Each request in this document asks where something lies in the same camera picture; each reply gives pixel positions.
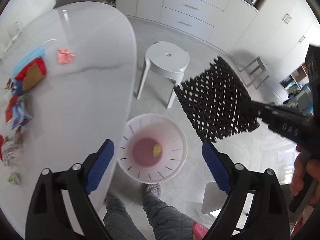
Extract white drawer cabinet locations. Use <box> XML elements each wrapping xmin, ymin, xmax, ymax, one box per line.
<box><xmin>136</xmin><ymin>0</ymin><xmax>258</xmax><ymax>44</ymax></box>

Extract red cardboard piece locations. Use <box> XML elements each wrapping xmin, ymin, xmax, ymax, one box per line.
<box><xmin>14</xmin><ymin>57</ymin><xmax>47</xmax><ymax>93</ymax></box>

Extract red snack packet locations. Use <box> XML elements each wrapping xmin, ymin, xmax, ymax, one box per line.
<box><xmin>5</xmin><ymin>94</ymin><xmax>18</xmax><ymax>122</ymax></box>

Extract blue white crushed carton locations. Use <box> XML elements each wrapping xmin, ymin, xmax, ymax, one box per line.
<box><xmin>12</xmin><ymin>95</ymin><xmax>33</xmax><ymax>129</ymax></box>

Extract red crumpled paper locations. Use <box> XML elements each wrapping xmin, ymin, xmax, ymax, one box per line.
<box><xmin>0</xmin><ymin>135</ymin><xmax>4</xmax><ymax>161</ymax></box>

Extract black foam net sleeve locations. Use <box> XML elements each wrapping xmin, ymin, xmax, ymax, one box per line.
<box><xmin>174</xmin><ymin>56</ymin><xmax>259</xmax><ymax>143</ymax></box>

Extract person right hand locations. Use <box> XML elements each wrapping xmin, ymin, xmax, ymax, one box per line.
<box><xmin>290</xmin><ymin>144</ymin><xmax>320</xmax><ymax>207</ymax></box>

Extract blue crumpled wrapper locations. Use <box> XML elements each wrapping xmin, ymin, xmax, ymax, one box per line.
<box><xmin>4</xmin><ymin>78</ymin><xmax>25</xmax><ymax>96</ymax></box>

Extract white pink trash bin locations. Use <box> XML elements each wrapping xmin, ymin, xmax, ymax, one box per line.
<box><xmin>117</xmin><ymin>113</ymin><xmax>188</xmax><ymax>184</ymax></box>

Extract pink crumpled paper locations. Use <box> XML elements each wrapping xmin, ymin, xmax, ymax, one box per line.
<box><xmin>57</xmin><ymin>49</ymin><xmax>76</xmax><ymax>64</ymax></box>

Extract blue face mask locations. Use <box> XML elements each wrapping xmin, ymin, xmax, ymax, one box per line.
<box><xmin>11</xmin><ymin>38</ymin><xmax>57</xmax><ymax>77</ymax></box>

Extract white plastic stool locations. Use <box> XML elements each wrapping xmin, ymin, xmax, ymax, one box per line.
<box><xmin>136</xmin><ymin>41</ymin><xmax>190</xmax><ymax>99</ymax></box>

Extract tall white wardrobe cabinet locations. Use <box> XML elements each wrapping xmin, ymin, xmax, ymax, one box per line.
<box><xmin>207</xmin><ymin>0</ymin><xmax>320</xmax><ymax>81</ymax></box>

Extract green crumpled paper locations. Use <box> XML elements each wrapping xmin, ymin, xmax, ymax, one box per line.
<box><xmin>7</xmin><ymin>172</ymin><xmax>21</xmax><ymax>186</ymax></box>

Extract clear labelled plastic bag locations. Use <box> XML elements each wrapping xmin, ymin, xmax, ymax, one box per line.
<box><xmin>1</xmin><ymin>129</ymin><xmax>23</xmax><ymax>166</ymax></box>

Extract person grey quilted legs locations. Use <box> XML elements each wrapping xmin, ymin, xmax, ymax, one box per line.
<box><xmin>103</xmin><ymin>184</ymin><xmax>208</xmax><ymax>239</ymax></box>

